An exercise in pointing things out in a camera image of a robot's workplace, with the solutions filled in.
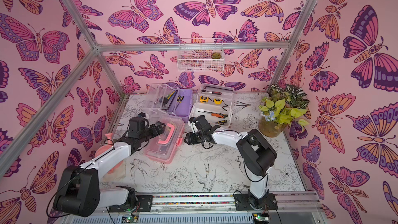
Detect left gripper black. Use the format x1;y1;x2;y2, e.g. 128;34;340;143
139;122;166;144

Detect pink toolbox clear lid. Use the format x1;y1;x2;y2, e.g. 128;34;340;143
144;112;185;164

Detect white toolbox clear lid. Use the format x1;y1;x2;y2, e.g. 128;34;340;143
189;84;234;128

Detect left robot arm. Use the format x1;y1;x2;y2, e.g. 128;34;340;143
50;116;166;217

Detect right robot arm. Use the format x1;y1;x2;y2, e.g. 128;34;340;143
184;115;277;209

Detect left yellow tape measure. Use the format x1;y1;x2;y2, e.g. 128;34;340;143
200;96;209;103

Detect yellow tape measure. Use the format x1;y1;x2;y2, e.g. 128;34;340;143
200;96;209;103
214;99;223;105

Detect right yellow tape measure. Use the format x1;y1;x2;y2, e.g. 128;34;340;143
214;99;223;105

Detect black tools in purple box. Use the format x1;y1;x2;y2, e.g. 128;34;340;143
159;90;177;111

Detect pink watering can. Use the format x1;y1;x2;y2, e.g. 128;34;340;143
94;133;125;175

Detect purple toolbox clear lid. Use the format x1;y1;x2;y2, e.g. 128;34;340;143
144;84;193;123

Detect yellow black screwdriver purple box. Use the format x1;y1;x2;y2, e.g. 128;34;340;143
177;95;184;105

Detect small succulent in basket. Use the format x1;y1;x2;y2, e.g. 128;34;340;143
211;52;222;60

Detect potted green plant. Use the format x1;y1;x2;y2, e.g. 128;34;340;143
259;84;309;141

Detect orange handled screwdriver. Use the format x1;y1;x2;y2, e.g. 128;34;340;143
199;111;228;119

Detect white wire basket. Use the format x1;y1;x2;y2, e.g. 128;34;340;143
176;37;225;73

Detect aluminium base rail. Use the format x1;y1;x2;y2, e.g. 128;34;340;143
59;191;327;224

